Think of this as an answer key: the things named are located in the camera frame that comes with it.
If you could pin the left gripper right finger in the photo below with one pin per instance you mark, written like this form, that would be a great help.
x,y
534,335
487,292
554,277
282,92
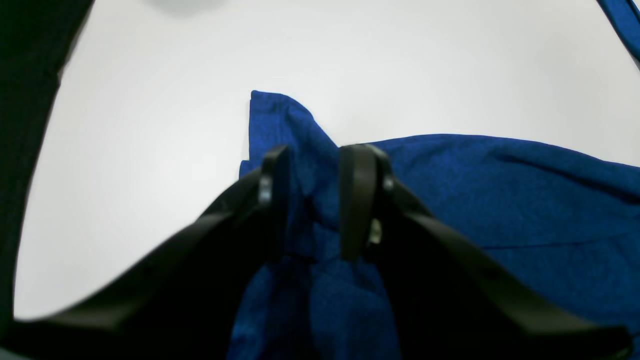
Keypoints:
x,y
450,300

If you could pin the blue long-sleeve T-shirt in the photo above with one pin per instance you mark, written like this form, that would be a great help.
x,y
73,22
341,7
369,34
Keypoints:
x,y
565,223

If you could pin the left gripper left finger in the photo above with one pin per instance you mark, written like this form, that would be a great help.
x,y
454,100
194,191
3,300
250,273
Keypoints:
x,y
179,301

